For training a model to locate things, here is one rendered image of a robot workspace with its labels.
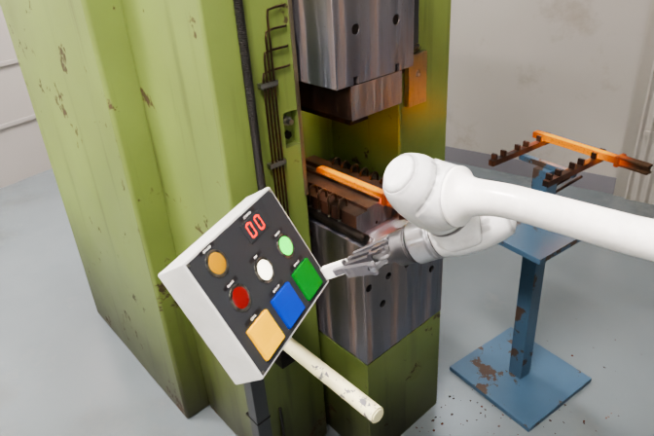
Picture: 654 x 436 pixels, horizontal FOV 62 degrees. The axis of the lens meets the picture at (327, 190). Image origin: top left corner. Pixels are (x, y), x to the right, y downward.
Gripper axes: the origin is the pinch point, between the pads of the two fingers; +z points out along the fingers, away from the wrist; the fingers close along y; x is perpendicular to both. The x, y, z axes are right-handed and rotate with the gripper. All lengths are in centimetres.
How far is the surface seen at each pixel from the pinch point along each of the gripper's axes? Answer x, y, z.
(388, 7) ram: 43, 49, -22
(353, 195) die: 1.2, 46.1, 14.6
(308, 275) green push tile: 0.6, 0.2, 8.2
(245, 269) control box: 12.8, -14.3, 8.9
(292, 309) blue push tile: -1.3, -10.3, 8.2
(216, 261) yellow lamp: 18.5, -20.0, 8.5
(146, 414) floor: -42, 19, 137
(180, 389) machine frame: -37, 22, 113
